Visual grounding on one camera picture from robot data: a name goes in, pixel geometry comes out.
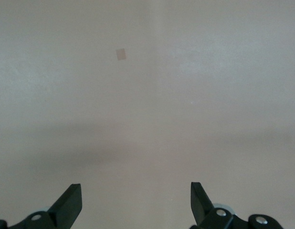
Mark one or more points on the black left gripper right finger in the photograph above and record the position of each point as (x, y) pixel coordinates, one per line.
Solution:
(200, 205)

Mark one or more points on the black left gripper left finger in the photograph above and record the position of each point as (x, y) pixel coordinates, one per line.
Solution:
(68, 205)

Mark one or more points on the brown tape patch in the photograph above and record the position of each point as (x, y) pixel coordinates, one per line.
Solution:
(121, 54)

